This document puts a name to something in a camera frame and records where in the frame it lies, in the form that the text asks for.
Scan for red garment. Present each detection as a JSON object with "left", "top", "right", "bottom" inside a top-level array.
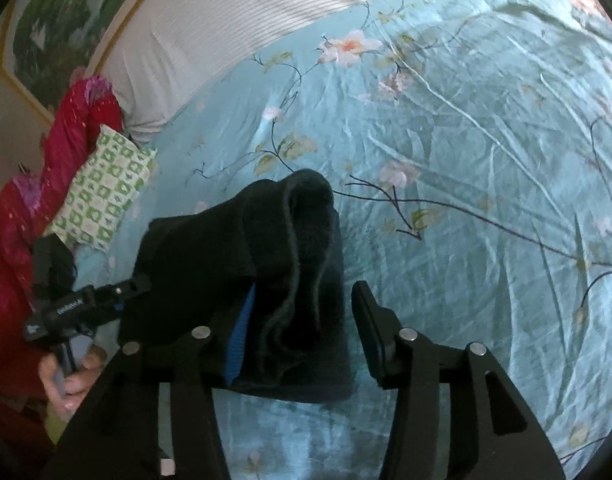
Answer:
[{"left": 0, "top": 75, "right": 124, "bottom": 401}]

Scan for light blue floral bed sheet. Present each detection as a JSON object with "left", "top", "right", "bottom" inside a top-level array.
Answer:
[{"left": 71, "top": 0, "right": 612, "bottom": 480}]

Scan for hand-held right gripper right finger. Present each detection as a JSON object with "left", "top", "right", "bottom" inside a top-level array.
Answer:
[{"left": 351, "top": 280, "right": 567, "bottom": 480}]

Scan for green and white patterned pillow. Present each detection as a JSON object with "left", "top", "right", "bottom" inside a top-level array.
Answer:
[{"left": 45, "top": 125, "right": 158, "bottom": 252}]

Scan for white striped duvet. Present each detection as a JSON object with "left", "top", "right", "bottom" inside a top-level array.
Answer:
[{"left": 88, "top": 0, "right": 562, "bottom": 148}]

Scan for black pants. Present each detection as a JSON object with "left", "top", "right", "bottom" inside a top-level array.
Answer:
[{"left": 117, "top": 169, "right": 353, "bottom": 403}]

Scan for framed green landscape painting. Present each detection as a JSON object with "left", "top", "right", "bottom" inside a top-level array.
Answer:
[{"left": 0, "top": 0, "right": 179, "bottom": 123}]

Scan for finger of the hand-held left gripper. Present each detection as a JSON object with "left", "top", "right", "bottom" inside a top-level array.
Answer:
[{"left": 92, "top": 274, "right": 153, "bottom": 312}]

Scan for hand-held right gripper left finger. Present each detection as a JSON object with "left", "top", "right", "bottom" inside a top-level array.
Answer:
[{"left": 43, "top": 284, "right": 258, "bottom": 480}]

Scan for person's left hand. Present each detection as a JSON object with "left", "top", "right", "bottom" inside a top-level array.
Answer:
[{"left": 38, "top": 347, "right": 108, "bottom": 423}]

